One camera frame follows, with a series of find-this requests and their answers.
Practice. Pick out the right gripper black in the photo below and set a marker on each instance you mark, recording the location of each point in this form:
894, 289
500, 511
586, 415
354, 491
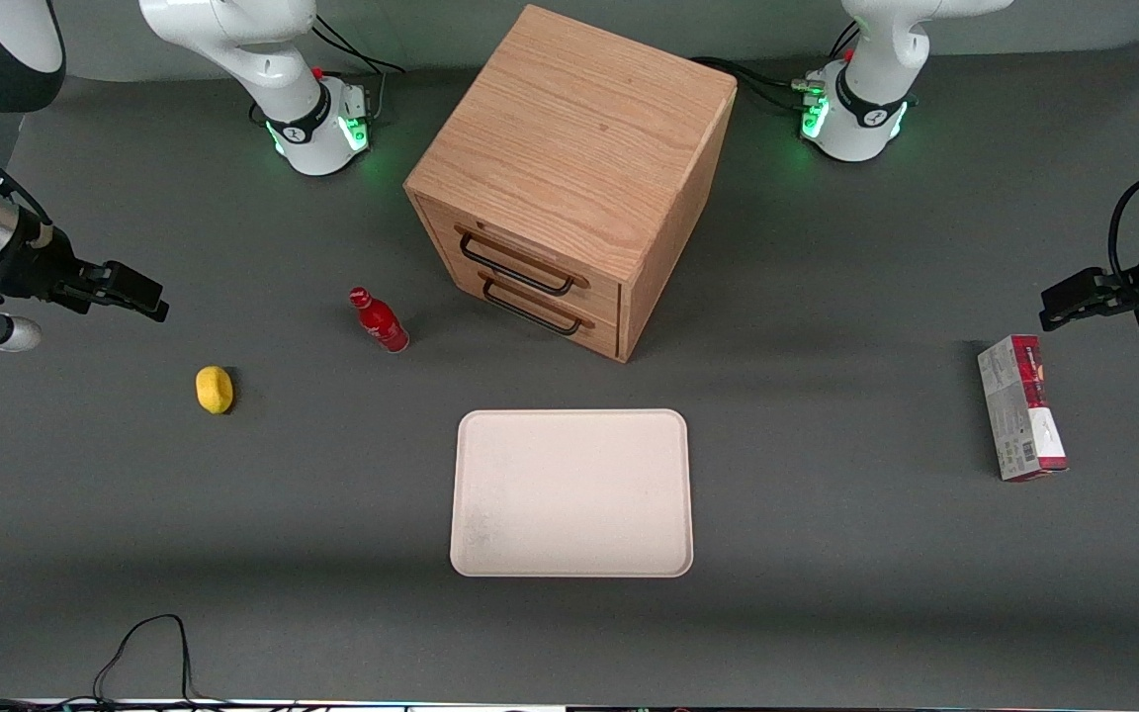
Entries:
33, 269

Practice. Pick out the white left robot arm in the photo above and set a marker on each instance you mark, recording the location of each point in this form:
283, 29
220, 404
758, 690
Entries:
866, 59

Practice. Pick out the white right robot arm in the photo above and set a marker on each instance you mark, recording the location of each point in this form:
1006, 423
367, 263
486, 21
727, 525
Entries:
233, 40

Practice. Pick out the beige rectangular tray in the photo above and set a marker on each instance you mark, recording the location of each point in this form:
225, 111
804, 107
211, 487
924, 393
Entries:
569, 494

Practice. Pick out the red coke bottle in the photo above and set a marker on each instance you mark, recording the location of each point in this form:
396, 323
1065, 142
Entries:
382, 324

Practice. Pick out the wooden drawer cabinet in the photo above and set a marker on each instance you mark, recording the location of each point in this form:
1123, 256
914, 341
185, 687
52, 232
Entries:
569, 129

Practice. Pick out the yellow lemon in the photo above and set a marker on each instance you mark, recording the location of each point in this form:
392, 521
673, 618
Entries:
215, 390

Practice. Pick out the red and white carton box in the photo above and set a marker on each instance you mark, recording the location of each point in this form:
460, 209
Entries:
1019, 415

